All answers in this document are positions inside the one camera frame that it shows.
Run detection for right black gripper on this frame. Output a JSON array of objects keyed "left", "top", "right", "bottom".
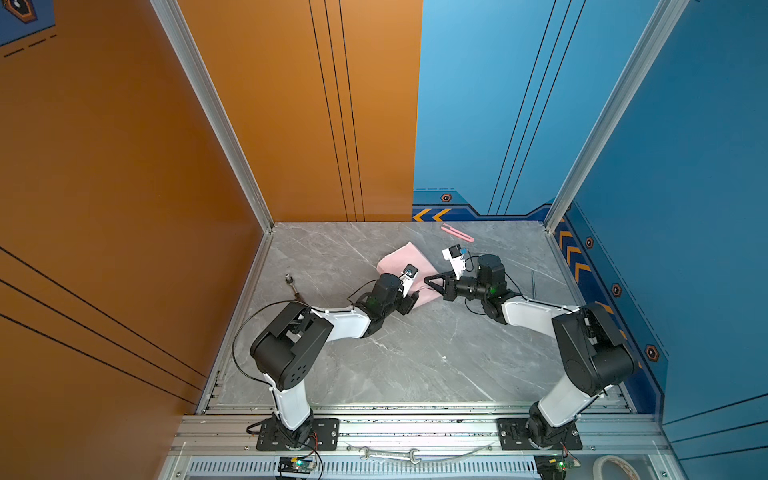
[{"left": 424, "top": 270, "right": 490, "bottom": 305}]

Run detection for pink wrapping paper sheet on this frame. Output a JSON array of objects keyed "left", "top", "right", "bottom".
[{"left": 376, "top": 241, "right": 445, "bottom": 310}]

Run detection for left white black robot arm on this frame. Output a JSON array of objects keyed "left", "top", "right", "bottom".
[{"left": 249, "top": 264, "right": 419, "bottom": 449}]

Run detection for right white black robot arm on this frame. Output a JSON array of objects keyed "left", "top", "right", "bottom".
[{"left": 424, "top": 254, "right": 638, "bottom": 450}]

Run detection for pink scissors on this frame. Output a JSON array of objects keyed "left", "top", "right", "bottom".
[{"left": 440, "top": 224, "right": 475, "bottom": 243}]

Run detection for left green circuit board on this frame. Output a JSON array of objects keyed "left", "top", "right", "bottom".
[{"left": 276, "top": 456, "right": 318, "bottom": 479}]

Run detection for green circuit board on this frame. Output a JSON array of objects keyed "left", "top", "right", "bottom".
[
  {"left": 276, "top": 456, "right": 318, "bottom": 479},
  {"left": 534, "top": 457, "right": 568, "bottom": 480}
]

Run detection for right green circuit board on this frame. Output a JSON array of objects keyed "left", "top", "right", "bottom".
[{"left": 534, "top": 457, "right": 568, "bottom": 480}]

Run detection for white tape roll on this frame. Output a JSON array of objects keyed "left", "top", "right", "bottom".
[{"left": 593, "top": 455, "right": 642, "bottom": 480}]

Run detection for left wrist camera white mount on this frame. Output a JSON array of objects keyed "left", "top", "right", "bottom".
[{"left": 399, "top": 264, "right": 419, "bottom": 298}]

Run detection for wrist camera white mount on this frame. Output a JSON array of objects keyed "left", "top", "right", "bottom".
[
  {"left": 442, "top": 244, "right": 468, "bottom": 279},
  {"left": 399, "top": 264, "right": 419, "bottom": 298}
]

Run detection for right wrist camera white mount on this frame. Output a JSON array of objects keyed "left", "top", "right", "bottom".
[{"left": 442, "top": 244, "right": 468, "bottom": 279}]

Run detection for red handled ratchet tool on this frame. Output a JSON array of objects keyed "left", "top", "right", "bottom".
[{"left": 285, "top": 273, "right": 304, "bottom": 302}]

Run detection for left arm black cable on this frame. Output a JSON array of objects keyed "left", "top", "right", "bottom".
[{"left": 231, "top": 299, "right": 301, "bottom": 388}]

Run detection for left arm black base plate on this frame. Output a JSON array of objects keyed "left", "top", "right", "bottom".
[{"left": 256, "top": 416, "right": 340, "bottom": 452}]

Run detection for silver wrench on rail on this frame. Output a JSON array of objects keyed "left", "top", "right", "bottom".
[{"left": 358, "top": 446, "right": 422, "bottom": 465}]

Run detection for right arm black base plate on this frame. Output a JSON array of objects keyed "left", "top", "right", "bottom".
[{"left": 496, "top": 418, "right": 583, "bottom": 451}]

